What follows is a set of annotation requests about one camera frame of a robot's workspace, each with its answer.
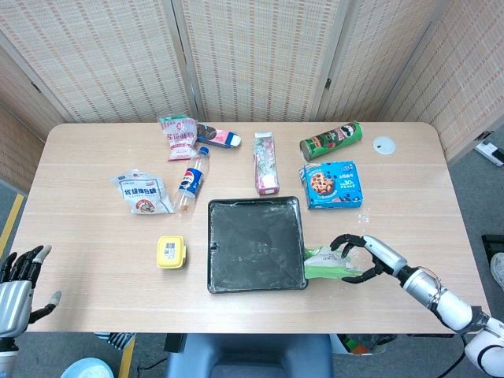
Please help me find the yellow lid green container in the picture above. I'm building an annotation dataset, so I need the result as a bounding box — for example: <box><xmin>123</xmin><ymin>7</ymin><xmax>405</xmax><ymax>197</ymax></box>
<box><xmin>156</xmin><ymin>235</ymin><xmax>187</xmax><ymax>270</ymax></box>

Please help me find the white device on floor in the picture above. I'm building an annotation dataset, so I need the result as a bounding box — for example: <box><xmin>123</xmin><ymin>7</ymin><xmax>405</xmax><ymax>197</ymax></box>
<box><xmin>473</xmin><ymin>129</ymin><xmax>504</xmax><ymax>166</ymax></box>

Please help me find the black white striped cloth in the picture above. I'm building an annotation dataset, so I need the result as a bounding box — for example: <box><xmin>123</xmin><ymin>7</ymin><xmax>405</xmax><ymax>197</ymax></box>
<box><xmin>93</xmin><ymin>332</ymin><xmax>137</xmax><ymax>351</ymax></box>

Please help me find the black floor box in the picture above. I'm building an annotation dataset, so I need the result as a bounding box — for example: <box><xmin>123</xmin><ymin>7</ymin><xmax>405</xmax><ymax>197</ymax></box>
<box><xmin>480</xmin><ymin>234</ymin><xmax>504</xmax><ymax>257</ymax></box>

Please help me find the white bin with colourful items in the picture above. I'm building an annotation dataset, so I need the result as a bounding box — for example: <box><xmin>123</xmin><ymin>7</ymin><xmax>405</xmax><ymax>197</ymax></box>
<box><xmin>329</xmin><ymin>333</ymin><xmax>398</xmax><ymax>356</ymax></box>

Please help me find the black box under table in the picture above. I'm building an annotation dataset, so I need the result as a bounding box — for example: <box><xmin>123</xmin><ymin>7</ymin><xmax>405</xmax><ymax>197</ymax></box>
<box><xmin>164</xmin><ymin>333</ymin><xmax>187</xmax><ymax>354</ymax></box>

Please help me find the white sugar bag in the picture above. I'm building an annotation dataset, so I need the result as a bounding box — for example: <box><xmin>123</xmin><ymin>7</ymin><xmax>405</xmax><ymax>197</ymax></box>
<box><xmin>109</xmin><ymin>168</ymin><xmax>176</xmax><ymax>216</ymax></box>

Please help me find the green white corn starch bag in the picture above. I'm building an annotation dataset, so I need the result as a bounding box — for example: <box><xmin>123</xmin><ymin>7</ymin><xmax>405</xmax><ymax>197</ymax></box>
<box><xmin>303</xmin><ymin>244</ymin><xmax>365</xmax><ymax>280</ymax></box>

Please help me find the white round table grommet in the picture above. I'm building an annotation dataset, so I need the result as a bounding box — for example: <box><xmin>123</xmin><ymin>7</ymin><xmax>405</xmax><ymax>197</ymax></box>
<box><xmin>372</xmin><ymin>135</ymin><xmax>397</xmax><ymax>155</ymax></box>

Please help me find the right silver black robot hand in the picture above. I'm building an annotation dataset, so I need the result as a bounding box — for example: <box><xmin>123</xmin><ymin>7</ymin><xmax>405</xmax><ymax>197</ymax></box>
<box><xmin>329</xmin><ymin>233</ymin><xmax>409</xmax><ymax>284</ymax></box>

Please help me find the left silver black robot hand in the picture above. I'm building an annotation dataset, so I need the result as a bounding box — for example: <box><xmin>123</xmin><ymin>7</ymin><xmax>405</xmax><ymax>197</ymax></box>
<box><xmin>0</xmin><ymin>244</ymin><xmax>63</xmax><ymax>339</ymax></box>

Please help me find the grey blue chair seat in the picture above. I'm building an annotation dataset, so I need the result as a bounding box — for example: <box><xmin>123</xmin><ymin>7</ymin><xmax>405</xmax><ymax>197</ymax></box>
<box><xmin>164</xmin><ymin>333</ymin><xmax>335</xmax><ymax>378</ymax></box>

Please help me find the pink floral carton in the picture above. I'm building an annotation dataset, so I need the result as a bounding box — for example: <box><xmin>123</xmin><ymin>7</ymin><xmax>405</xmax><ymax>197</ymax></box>
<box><xmin>253</xmin><ymin>132</ymin><xmax>280</xmax><ymax>197</ymax></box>

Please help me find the blue pink small carton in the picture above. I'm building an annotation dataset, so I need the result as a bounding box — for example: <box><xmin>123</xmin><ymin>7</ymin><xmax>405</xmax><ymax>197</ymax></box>
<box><xmin>195</xmin><ymin>123</ymin><xmax>243</xmax><ymax>150</ymax></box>

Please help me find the blue cookie box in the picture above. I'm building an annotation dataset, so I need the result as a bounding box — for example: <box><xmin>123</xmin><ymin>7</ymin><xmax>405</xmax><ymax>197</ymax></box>
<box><xmin>298</xmin><ymin>160</ymin><xmax>364</xmax><ymax>210</ymax></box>

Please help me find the white shoe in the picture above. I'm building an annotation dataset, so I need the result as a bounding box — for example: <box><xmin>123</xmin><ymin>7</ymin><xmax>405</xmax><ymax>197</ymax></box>
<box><xmin>490</xmin><ymin>251</ymin><xmax>504</xmax><ymax>288</ymax></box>

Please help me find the bamboo folding screen panel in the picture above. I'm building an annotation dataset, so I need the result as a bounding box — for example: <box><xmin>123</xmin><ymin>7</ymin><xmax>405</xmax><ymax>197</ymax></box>
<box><xmin>0</xmin><ymin>0</ymin><xmax>202</xmax><ymax>124</ymax></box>
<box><xmin>171</xmin><ymin>0</ymin><xmax>351</xmax><ymax>123</ymax></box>
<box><xmin>0</xmin><ymin>104</ymin><xmax>45</xmax><ymax>194</ymax></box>
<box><xmin>377</xmin><ymin>0</ymin><xmax>504</xmax><ymax>162</ymax></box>
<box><xmin>0</xmin><ymin>31</ymin><xmax>76</xmax><ymax>143</ymax></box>
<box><xmin>317</xmin><ymin>0</ymin><xmax>450</xmax><ymax>123</ymax></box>

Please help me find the light blue round object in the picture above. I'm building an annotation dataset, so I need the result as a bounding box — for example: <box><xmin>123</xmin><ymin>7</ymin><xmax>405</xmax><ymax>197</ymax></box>
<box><xmin>60</xmin><ymin>357</ymin><xmax>113</xmax><ymax>378</ymax></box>

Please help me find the Pepsi plastic bottle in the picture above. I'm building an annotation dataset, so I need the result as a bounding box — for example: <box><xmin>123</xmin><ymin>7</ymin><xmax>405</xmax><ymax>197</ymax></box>
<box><xmin>172</xmin><ymin>146</ymin><xmax>211</xmax><ymax>216</ymax></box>

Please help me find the green Pringles can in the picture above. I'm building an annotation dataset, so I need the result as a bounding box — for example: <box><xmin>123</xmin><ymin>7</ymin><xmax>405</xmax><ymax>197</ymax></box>
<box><xmin>298</xmin><ymin>120</ymin><xmax>364</xmax><ymax>161</ymax></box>

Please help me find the black square baking tray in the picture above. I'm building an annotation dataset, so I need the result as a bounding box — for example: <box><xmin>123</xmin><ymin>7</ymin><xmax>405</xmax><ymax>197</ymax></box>
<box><xmin>207</xmin><ymin>195</ymin><xmax>309</xmax><ymax>295</ymax></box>

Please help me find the pink white flour bag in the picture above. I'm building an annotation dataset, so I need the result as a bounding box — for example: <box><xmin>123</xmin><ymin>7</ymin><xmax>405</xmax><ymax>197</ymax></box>
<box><xmin>157</xmin><ymin>113</ymin><xmax>198</xmax><ymax>162</ymax></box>

